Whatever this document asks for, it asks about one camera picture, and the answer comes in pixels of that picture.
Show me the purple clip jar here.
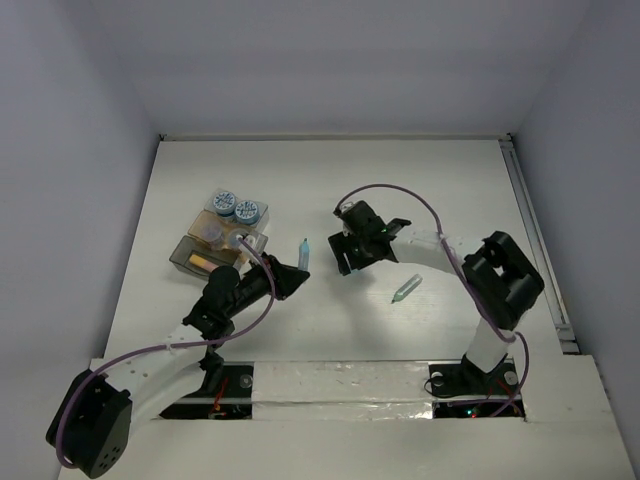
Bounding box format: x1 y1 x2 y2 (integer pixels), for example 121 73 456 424
200 222 225 249

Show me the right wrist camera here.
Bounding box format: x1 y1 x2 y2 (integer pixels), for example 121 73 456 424
333 200 362 222

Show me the grey plastic bin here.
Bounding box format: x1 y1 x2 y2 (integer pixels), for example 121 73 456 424
169 236 238 280

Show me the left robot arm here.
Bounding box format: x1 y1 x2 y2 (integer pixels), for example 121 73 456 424
45 253 310 479

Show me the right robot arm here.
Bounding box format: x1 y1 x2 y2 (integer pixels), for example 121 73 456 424
329 201 545 392

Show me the blue splash label jar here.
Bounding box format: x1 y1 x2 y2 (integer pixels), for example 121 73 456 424
208 190 238 217

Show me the aluminium side rail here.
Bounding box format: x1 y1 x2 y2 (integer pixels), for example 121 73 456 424
498 135 582 355

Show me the blue marker pen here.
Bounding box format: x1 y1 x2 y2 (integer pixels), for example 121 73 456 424
298 238 310 272

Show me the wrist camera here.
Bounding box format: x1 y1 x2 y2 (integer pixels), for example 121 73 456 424
333 200 362 222
237 230 268 260

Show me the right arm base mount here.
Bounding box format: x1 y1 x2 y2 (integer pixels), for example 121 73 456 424
423 357 526 419

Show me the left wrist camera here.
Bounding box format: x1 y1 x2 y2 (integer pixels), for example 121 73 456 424
237 230 268 260

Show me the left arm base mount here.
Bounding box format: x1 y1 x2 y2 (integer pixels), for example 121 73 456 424
159 363 254 420

